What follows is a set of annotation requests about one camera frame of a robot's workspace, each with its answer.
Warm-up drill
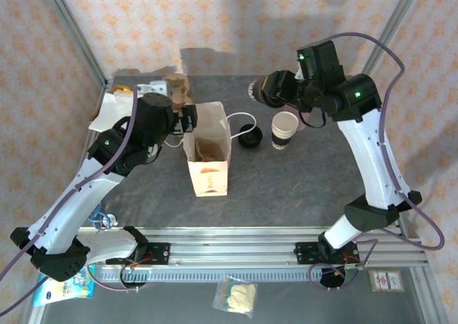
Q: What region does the black cup lid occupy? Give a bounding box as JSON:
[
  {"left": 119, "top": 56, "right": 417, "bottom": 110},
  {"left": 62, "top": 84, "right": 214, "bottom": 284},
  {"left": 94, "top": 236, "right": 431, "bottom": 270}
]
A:
[{"left": 238, "top": 123, "right": 264, "bottom": 149}]

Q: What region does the white donut print paper bag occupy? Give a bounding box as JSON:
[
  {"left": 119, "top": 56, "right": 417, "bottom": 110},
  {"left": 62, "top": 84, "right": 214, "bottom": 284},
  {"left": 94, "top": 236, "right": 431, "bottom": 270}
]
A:
[{"left": 163, "top": 101, "right": 258, "bottom": 198}]

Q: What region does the stack of paper cups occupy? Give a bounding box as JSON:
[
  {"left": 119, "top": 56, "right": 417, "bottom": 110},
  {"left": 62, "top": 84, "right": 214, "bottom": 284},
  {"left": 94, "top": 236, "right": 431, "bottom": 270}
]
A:
[{"left": 271, "top": 111, "right": 300, "bottom": 151}]

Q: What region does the white paper napkin stack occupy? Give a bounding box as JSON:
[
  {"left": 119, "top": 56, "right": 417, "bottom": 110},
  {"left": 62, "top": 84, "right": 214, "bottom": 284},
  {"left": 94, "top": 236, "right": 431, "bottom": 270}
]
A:
[{"left": 88, "top": 89, "right": 145, "bottom": 134}]

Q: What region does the clear bag of crackers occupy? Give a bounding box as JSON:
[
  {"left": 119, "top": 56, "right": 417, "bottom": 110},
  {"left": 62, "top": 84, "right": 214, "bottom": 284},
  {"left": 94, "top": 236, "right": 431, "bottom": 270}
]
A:
[{"left": 212, "top": 275, "right": 258, "bottom": 320}]

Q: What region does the blue white snack packet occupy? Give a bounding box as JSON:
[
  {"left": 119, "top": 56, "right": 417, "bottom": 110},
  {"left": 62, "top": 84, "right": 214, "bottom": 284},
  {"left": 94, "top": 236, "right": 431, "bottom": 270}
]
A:
[{"left": 33, "top": 265, "right": 96, "bottom": 308}]

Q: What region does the small brown framed card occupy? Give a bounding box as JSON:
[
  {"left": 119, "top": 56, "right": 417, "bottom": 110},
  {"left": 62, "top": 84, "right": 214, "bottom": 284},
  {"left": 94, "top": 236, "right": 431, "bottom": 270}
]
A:
[{"left": 368, "top": 269, "right": 406, "bottom": 293}]

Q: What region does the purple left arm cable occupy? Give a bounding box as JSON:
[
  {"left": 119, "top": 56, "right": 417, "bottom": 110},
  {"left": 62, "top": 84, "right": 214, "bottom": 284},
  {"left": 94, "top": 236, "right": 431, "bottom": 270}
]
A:
[{"left": 0, "top": 86, "right": 151, "bottom": 316}]

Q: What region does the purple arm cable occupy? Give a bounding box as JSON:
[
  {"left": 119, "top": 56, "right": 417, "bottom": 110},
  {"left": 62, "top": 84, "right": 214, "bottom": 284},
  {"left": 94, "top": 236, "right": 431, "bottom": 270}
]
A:
[
  {"left": 308, "top": 32, "right": 447, "bottom": 290},
  {"left": 0, "top": 86, "right": 151, "bottom": 316}
]

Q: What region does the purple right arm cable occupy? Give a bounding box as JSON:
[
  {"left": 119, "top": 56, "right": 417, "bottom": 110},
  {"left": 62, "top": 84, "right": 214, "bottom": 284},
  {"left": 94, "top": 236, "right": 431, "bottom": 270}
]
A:
[{"left": 308, "top": 32, "right": 447, "bottom": 290}]

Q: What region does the aluminium frame post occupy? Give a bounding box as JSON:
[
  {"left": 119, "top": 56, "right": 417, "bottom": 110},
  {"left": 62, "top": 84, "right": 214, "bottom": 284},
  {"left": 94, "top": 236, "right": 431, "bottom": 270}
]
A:
[
  {"left": 37, "top": 0, "right": 110, "bottom": 89},
  {"left": 357, "top": 0, "right": 427, "bottom": 85}
]

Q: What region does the blue cable bundle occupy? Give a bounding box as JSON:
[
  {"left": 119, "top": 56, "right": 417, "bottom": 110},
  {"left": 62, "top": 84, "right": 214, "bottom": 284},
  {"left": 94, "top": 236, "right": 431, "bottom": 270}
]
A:
[{"left": 89, "top": 205, "right": 112, "bottom": 229}]

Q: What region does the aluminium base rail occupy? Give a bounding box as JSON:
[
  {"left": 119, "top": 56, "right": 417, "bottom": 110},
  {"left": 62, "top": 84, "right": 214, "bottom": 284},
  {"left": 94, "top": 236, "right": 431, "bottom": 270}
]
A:
[{"left": 77, "top": 225, "right": 429, "bottom": 270}]

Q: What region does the grey slotted cable duct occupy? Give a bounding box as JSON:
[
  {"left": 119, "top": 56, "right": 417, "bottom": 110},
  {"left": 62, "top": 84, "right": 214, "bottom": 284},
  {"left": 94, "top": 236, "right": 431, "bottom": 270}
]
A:
[{"left": 96, "top": 266, "right": 362, "bottom": 283}]

